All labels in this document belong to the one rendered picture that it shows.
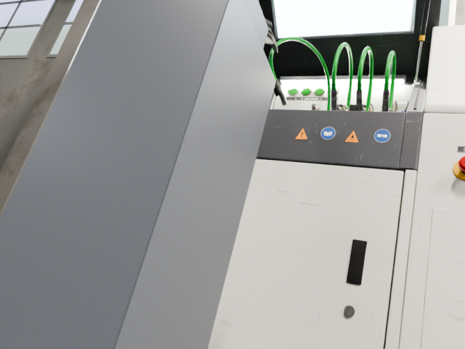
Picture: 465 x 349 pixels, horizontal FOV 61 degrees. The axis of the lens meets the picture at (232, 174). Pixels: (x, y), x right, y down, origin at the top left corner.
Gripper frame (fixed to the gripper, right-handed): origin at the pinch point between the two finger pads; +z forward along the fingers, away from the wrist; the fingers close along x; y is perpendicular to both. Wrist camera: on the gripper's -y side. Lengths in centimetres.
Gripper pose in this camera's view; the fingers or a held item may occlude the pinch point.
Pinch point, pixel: (270, 56)
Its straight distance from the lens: 147.5
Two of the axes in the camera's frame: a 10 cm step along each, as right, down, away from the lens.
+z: 4.7, 8.8, -0.7
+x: 5.6, -3.6, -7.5
